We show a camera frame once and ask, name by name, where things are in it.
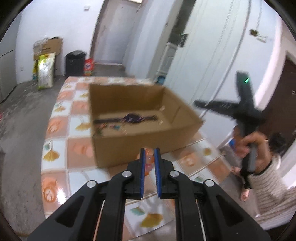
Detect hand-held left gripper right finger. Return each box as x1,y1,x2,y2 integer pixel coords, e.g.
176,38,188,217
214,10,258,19
154,148,271,241

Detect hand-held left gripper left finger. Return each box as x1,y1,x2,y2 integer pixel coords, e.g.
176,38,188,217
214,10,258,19
27,148,146,241

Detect pink bead bracelet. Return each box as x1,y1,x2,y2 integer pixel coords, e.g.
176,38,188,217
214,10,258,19
144,148,156,176

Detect large shallow cardboard box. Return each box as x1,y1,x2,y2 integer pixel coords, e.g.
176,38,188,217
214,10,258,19
88,83,205,168

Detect multicolour bead bracelet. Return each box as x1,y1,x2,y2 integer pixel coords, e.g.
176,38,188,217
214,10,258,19
96,124,121,135

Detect pink strap smartwatch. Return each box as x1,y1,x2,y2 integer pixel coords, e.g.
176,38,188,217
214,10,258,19
94,113,158,124

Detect person's right hand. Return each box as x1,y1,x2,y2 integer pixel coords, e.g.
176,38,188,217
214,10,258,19
233,131,272,174

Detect dark brown door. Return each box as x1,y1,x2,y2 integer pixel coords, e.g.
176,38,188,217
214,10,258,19
257,51,296,139

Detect white sliding door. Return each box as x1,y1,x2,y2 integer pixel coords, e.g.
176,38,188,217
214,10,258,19
165,0,252,109

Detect pink slipper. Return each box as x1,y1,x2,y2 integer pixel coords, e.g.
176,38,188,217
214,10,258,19
240,188,251,202

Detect tile patterned tablecloth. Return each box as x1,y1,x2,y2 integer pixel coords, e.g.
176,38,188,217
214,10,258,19
41,76,234,241

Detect white cabinet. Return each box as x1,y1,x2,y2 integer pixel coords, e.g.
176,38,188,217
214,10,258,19
157,43,178,80

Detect red printed bag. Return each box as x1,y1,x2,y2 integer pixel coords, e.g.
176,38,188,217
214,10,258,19
84,58,95,76

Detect black trash bin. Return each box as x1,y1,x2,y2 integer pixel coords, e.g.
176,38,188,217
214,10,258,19
65,50,86,77

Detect green white rice bag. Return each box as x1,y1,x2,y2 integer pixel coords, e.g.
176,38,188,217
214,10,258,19
37,53,56,90

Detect worn cardboard carton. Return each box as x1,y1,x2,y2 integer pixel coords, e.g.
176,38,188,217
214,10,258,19
32,37,63,61

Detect silver refrigerator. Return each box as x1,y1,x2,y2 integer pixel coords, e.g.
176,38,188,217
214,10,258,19
0,44,18,102

